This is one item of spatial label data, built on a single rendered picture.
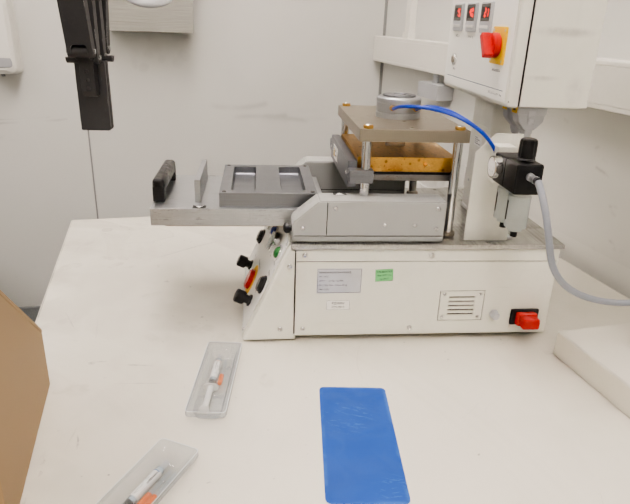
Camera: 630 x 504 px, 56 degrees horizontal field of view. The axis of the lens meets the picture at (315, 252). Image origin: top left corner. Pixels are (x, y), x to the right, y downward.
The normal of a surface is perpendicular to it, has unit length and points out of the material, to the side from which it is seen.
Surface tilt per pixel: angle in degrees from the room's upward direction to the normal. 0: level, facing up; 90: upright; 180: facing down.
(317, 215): 90
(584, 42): 90
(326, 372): 0
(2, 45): 90
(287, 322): 90
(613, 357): 0
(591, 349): 0
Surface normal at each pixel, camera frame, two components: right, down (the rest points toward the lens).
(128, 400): 0.04, -0.93
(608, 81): -0.96, 0.07
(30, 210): 0.25, 0.36
